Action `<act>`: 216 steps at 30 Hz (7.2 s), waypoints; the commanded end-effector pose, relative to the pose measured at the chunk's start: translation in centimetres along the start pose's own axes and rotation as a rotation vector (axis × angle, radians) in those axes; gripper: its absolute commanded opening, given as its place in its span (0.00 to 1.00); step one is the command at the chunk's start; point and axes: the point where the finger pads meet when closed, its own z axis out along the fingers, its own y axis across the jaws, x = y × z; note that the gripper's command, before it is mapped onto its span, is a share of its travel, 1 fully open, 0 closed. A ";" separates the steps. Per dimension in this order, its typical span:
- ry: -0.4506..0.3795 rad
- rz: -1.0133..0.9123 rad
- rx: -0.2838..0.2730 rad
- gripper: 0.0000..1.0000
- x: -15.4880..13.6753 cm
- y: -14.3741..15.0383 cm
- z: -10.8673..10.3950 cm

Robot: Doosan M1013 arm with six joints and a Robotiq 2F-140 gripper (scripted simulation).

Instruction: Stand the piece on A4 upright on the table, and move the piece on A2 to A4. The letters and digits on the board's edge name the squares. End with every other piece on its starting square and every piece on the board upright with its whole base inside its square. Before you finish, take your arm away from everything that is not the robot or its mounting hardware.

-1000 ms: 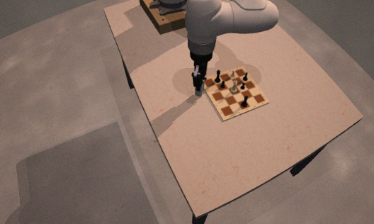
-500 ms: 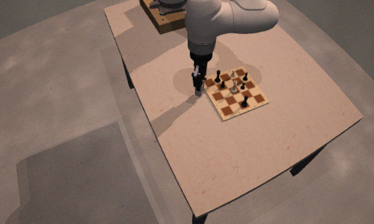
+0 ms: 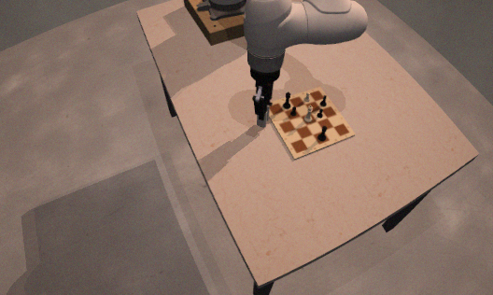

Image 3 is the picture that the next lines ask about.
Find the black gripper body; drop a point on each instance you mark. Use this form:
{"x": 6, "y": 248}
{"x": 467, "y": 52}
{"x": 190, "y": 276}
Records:
{"x": 263, "y": 79}

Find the brown and tan chessboard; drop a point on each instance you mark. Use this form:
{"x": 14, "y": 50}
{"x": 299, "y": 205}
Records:
{"x": 299, "y": 136}

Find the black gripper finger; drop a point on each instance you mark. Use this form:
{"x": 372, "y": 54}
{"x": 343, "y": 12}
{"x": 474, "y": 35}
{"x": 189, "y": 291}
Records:
{"x": 269, "y": 103}
{"x": 259, "y": 105}

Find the white chess king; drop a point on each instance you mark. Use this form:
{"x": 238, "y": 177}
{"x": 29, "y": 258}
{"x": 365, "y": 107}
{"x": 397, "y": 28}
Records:
{"x": 308, "y": 118}

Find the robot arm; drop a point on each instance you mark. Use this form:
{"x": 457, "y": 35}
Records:
{"x": 270, "y": 25}

